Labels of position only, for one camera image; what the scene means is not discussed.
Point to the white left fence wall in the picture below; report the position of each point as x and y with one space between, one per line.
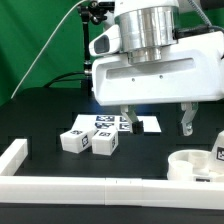
13 157

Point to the white marker sheet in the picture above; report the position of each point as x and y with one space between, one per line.
151 124

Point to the white fence wall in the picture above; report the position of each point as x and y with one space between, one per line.
111 191
13 157

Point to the white round stool seat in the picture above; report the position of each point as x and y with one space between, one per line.
192 165

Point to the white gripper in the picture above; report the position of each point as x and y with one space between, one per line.
192 70

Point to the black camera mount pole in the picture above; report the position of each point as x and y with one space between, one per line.
94 13

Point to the black camera on mount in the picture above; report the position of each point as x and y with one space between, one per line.
107 4

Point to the white front fence wall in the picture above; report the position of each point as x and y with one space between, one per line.
111 191

